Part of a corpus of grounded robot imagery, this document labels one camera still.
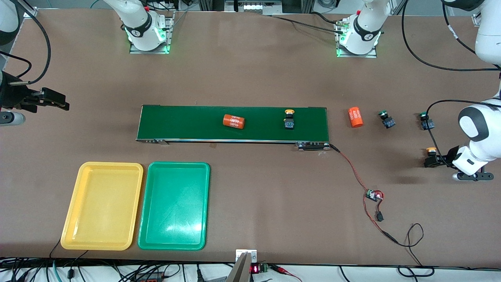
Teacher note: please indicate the small green controller board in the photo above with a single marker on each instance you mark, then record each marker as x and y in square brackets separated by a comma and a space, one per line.
[373, 195]

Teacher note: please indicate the green conveyor belt unit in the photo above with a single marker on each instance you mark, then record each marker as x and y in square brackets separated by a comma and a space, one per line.
[188, 129]

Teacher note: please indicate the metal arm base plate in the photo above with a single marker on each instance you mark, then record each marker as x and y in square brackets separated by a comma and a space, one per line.
[372, 55]
[170, 39]

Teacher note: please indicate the small black plug connector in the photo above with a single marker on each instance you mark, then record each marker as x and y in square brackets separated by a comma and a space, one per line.
[379, 216]

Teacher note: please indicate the green plastic tray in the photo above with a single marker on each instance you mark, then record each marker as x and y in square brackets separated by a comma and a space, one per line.
[174, 203]

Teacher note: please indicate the yellow plastic tray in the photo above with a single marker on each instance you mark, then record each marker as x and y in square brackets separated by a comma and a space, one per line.
[101, 203]

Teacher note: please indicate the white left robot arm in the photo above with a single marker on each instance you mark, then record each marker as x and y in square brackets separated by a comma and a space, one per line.
[479, 133]

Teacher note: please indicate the red clip leads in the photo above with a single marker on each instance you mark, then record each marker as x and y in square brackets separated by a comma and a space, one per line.
[282, 270]

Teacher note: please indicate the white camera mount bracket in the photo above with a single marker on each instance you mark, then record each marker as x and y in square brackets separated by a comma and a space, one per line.
[252, 254]

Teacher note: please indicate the silver lit device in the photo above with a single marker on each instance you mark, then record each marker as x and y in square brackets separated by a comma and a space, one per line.
[252, 6]

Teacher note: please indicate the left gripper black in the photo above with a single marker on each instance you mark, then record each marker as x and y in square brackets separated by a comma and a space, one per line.
[448, 156]

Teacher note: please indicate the yellow push button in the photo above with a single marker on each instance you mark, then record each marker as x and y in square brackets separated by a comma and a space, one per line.
[289, 123]
[431, 160]

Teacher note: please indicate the small red digit display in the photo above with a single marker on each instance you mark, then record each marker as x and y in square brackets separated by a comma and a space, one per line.
[256, 269]

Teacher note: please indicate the aluminium frame post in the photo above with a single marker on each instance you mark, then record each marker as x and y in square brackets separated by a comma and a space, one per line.
[31, 12]
[476, 20]

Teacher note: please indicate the orange power strip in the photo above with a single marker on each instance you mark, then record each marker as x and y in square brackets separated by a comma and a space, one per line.
[148, 279]

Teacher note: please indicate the green push button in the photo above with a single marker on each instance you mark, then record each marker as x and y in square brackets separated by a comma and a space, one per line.
[387, 122]
[427, 124]

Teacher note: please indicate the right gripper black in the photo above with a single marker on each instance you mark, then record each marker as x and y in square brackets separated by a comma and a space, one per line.
[11, 97]

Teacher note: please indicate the grey metal mount bar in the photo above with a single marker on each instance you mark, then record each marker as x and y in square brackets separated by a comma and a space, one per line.
[238, 272]

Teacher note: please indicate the orange 4680 cylinder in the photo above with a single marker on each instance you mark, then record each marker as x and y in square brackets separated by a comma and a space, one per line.
[234, 121]
[355, 117]

